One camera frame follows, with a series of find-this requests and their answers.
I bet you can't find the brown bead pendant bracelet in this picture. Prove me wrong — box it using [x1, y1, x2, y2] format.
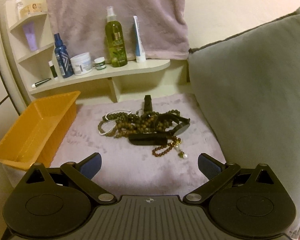
[151, 136, 189, 159]

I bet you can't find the white pearl bracelet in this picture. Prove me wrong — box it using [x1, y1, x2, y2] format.
[97, 109, 132, 137]

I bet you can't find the dark wooden bead necklace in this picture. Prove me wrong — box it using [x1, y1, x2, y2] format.
[102, 109, 182, 140]

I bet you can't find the orange plastic tray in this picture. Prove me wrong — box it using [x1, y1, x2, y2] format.
[0, 91, 80, 170]

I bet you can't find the black wrist watch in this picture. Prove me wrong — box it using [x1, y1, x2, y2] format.
[128, 113, 190, 146]

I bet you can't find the black strap band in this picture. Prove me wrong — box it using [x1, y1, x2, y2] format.
[143, 95, 153, 113]

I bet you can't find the mauve fleece mat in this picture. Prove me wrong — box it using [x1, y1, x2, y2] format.
[51, 94, 225, 197]

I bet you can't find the grey cushion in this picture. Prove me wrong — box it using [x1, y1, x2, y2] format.
[189, 7, 300, 239]

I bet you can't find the small black white bottle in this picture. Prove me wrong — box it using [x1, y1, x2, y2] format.
[48, 61, 58, 80]

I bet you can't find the dark green lying tube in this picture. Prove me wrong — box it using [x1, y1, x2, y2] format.
[31, 78, 51, 88]

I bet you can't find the white cream jar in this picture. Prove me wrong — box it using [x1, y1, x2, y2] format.
[70, 52, 93, 76]

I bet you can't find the small green jar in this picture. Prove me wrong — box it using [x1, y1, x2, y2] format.
[94, 57, 106, 70]

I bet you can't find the blue spray bottle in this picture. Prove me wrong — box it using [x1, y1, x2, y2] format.
[54, 33, 74, 78]

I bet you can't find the blue white tube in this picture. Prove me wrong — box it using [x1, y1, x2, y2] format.
[133, 15, 146, 63]

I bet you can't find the green olive spray bottle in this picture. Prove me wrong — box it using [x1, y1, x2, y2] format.
[105, 6, 127, 67]

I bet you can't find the lavender tube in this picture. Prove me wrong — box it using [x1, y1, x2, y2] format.
[23, 22, 38, 51]

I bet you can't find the mauve hanging towel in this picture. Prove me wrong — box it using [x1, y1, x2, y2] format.
[46, 0, 189, 60]

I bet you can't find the white dropper bottle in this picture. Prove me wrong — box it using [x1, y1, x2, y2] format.
[15, 0, 24, 20]

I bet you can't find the cream corner shelf unit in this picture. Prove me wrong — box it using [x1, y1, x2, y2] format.
[0, 0, 171, 103]

